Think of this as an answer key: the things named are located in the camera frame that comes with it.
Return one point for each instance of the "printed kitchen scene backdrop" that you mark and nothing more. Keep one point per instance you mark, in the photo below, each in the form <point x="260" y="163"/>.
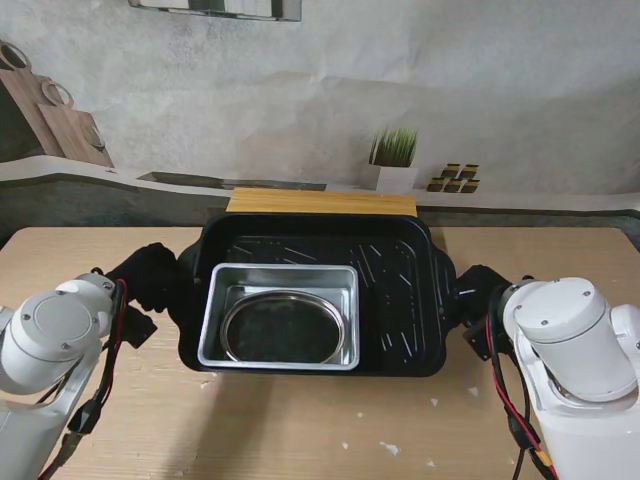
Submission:
<point x="300" y="100"/>

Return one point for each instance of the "wooden shelf with white legs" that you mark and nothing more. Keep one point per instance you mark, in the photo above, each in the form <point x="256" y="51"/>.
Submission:
<point x="320" y="202"/>

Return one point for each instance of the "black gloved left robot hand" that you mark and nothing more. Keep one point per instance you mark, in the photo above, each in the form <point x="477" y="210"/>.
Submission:
<point x="152" y="275"/>

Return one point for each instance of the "silver rectangular baking pan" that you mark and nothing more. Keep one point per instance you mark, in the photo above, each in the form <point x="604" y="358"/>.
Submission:
<point x="215" y="320"/>

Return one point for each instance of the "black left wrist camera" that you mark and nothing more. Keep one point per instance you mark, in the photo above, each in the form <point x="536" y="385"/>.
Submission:
<point x="137" y="325"/>

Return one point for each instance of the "oval stainless steel tray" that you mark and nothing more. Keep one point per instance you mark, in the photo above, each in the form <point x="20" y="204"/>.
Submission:
<point x="280" y="325"/>

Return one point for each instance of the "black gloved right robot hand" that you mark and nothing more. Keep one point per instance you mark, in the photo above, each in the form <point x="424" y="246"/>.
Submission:
<point x="477" y="292"/>

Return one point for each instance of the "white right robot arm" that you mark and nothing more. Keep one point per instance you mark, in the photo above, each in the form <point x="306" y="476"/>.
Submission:
<point x="575" y="350"/>

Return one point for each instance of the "large black baking tray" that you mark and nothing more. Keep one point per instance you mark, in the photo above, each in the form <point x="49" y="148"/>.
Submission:
<point x="400" y="310"/>

